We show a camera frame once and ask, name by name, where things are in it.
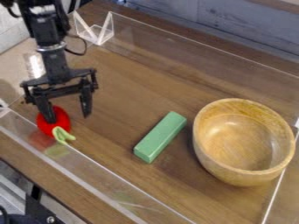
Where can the clear acrylic corner bracket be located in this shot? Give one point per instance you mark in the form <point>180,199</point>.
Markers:
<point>96,34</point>

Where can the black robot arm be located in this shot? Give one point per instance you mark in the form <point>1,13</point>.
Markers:
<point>48,26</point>

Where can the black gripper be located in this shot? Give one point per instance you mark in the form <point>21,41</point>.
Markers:
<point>58,81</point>

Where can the black metal mount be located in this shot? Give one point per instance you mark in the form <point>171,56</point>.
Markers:
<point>36,213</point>

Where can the wooden bowl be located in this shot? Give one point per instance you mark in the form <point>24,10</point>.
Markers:
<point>243,141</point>

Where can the clear acrylic back wall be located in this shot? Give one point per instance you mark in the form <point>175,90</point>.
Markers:
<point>181,56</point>

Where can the clear acrylic front wall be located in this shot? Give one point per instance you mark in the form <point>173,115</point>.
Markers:
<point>96,194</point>

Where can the green rectangular block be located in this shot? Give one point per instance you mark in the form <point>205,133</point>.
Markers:
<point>160,135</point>

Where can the clear acrylic wall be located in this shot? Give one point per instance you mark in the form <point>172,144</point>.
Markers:
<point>96,194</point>
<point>181,56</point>

